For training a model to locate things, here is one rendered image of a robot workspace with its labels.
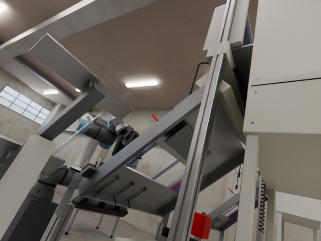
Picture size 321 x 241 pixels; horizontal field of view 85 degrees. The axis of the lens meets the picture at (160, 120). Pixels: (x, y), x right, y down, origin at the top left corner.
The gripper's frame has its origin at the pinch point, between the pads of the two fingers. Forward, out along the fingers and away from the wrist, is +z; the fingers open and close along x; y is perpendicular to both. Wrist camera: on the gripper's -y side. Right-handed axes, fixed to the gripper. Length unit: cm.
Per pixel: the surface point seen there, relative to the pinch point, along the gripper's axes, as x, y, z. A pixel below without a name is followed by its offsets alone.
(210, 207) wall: 413, -41, -98
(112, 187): 4.0, -19.8, -3.4
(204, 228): 91, -16, 14
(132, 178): 7.7, -10.4, -0.9
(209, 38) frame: -11, 62, -5
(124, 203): 18.1, -25.5, -2.1
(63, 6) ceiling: -33, 76, -456
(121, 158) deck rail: -10.0, -2.8, 3.4
